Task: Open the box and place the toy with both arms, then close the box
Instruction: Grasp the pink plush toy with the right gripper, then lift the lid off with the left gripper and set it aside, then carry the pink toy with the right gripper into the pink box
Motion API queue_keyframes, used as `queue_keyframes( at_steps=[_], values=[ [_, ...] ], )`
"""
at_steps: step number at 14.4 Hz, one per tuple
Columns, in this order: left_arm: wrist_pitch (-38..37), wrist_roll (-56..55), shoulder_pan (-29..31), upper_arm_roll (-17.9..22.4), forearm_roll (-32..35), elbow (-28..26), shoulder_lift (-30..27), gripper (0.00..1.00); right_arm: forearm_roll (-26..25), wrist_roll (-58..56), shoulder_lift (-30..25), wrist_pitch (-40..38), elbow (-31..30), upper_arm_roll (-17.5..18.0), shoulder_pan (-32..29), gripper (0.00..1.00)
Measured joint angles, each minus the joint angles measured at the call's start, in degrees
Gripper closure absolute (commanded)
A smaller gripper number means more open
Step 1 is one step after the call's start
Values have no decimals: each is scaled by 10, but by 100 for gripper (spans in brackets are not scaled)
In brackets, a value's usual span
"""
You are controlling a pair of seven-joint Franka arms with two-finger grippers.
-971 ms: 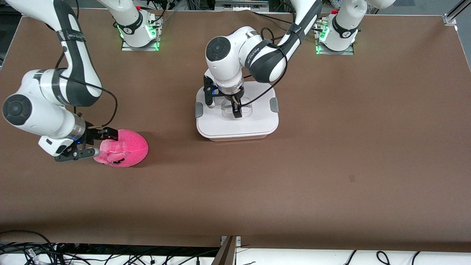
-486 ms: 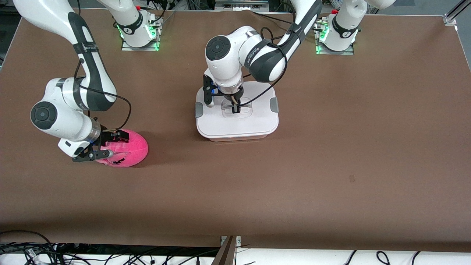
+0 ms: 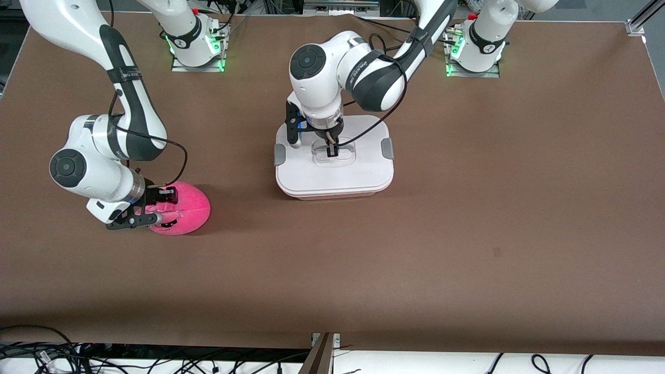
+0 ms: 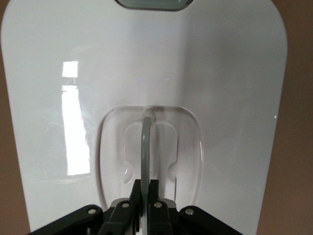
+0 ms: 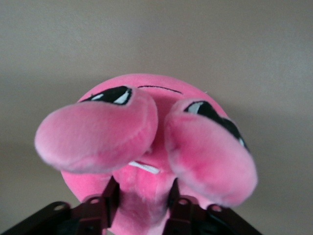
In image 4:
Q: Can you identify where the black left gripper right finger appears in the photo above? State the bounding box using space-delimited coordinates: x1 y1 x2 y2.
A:
147 179 243 235

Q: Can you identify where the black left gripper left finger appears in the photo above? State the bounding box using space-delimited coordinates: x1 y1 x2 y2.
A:
26 179 143 235

